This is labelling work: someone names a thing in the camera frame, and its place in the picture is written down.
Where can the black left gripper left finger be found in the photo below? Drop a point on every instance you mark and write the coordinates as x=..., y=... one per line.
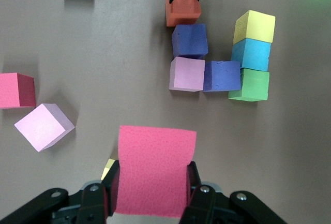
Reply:
x=90, y=203

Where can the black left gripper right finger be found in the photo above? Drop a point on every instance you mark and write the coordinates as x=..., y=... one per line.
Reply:
x=207, y=208

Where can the orange foam cube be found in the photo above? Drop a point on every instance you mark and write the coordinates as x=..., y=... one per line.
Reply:
x=183, y=9

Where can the purple foam cube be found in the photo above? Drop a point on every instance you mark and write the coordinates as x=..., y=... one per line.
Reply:
x=190, y=41
x=222, y=76

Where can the red foam cube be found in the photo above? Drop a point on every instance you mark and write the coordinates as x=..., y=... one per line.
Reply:
x=155, y=169
x=15, y=90

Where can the yellow foam cube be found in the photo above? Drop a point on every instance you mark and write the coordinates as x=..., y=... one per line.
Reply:
x=254, y=26
x=107, y=169

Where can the pink foam cube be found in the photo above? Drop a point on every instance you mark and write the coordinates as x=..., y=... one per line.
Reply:
x=186, y=74
x=44, y=128

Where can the cyan foam cube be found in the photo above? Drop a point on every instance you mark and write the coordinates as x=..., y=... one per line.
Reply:
x=250, y=54

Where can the green foam cube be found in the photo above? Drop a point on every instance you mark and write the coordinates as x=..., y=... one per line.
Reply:
x=249, y=85

